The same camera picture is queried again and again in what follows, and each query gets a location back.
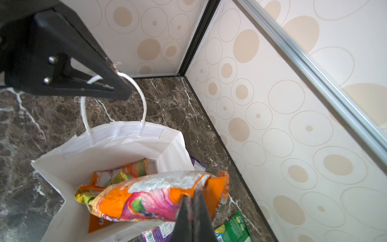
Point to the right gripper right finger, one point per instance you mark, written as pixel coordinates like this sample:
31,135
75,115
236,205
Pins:
202,224

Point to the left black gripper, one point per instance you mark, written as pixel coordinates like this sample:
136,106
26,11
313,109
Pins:
47,50

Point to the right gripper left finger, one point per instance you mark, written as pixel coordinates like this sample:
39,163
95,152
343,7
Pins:
183,227

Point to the large purple snack bag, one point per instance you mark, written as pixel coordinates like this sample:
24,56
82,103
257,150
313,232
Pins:
161,233

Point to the green snack bag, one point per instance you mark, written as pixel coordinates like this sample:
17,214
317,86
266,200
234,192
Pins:
234,230

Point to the orange candy bag face down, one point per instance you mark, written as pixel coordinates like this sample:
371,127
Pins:
156,196

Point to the Fox's fruits candy bag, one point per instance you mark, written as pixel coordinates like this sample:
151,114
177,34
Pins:
103,179
96,223

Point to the white paper gift bag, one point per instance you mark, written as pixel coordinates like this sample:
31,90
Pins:
105,147

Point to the small purple snack bag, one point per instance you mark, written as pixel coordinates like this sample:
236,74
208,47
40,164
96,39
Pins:
197,165

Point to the diagonal aluminium left bar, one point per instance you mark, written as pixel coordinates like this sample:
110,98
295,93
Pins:
358,121

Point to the black left frame post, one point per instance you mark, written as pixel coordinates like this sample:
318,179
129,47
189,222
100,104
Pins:
208,14

